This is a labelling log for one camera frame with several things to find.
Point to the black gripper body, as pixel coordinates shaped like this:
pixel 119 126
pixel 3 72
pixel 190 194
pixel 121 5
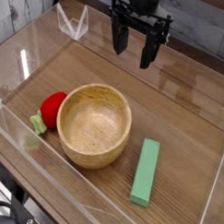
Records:
pixel 144 16

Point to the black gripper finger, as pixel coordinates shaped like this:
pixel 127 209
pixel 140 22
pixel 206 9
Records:
pixel 119 34
pixel 149 52

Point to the wooden bowl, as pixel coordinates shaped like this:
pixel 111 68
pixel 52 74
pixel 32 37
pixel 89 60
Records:
pixel 94 123

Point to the red plush strawberry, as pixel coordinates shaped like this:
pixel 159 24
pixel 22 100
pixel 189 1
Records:
pixel 45 118

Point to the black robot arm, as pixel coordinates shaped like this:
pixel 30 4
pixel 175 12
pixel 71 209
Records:
pixel 146 17

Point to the green rectangular block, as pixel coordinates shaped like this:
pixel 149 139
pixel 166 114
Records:
pixel 145 172

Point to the clear acrylic corner bracket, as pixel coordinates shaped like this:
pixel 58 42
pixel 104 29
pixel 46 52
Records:
pixel 72 27

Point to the clear acrylic enclosure wall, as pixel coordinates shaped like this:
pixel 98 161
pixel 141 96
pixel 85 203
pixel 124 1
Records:
pixel 62 192

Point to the black metal stand bracket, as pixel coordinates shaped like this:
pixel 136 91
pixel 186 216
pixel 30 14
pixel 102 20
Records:
pixel 18 198

